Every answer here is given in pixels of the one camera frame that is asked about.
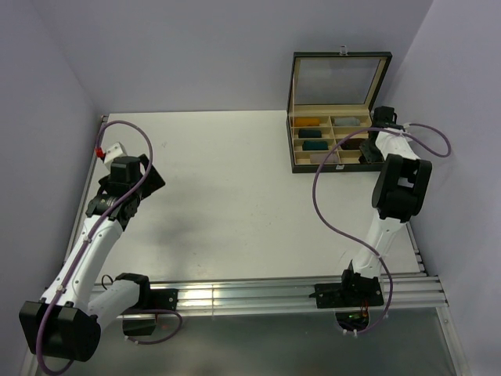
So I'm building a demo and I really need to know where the aluminium frame rail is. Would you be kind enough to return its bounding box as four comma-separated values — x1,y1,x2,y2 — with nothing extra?
36,125,450,374

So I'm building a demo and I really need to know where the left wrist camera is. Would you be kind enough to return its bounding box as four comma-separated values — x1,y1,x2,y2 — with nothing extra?
95,142,128,171

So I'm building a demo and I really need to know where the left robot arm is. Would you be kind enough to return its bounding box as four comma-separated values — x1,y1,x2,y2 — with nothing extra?
19,154,165,362

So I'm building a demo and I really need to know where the brown striped sock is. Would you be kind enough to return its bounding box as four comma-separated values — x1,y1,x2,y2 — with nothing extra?
341,138,366,150

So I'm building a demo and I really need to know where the dark rolled sock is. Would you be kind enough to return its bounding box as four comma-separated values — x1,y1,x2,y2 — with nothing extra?
297,128,322,139

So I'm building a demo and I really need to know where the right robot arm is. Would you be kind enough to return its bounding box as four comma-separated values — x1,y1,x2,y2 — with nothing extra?
338,107,432,306

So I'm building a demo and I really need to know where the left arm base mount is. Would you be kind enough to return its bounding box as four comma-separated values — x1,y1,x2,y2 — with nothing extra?
122,288,178,338

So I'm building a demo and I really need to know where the black compartment storage box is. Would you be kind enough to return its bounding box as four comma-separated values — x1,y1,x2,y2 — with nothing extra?
287,47,392,173

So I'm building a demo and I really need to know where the teal rolled sock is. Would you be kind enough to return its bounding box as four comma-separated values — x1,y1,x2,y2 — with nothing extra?
302,140,329,151

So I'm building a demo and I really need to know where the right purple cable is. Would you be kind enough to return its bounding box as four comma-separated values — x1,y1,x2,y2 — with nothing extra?
312,123,452,336

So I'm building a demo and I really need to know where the pink-grey rolled sock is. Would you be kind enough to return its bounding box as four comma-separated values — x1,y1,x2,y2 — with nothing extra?
310,154,339,165

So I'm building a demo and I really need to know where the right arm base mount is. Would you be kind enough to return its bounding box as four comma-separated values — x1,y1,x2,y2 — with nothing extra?
308,282,384,336

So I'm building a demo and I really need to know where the orange rolled sock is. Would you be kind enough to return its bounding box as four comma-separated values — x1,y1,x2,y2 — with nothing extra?
293,117,321,127

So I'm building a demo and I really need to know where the light grey rolled sock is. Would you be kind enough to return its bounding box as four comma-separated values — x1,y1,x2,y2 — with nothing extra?
333,117,361,127

